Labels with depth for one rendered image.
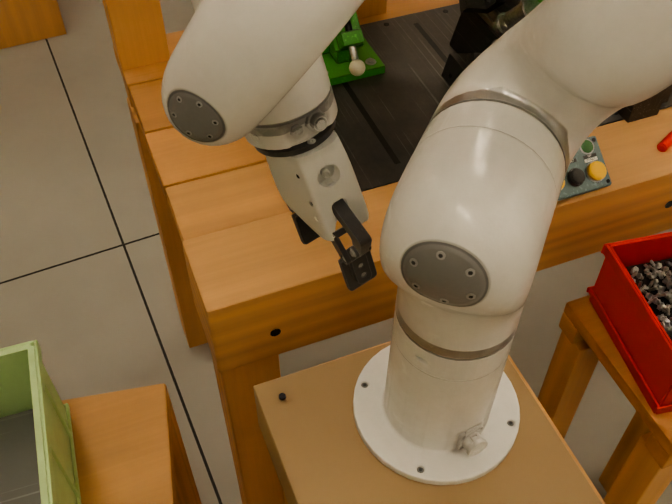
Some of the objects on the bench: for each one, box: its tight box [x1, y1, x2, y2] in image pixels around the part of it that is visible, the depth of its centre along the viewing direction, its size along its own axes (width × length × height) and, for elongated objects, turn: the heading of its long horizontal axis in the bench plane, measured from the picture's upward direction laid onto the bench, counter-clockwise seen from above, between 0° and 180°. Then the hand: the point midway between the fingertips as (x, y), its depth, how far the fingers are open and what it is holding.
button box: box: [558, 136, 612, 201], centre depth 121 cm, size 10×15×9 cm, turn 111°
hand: (336, 252), depth 79 cm, fingers open, 8 cm apart
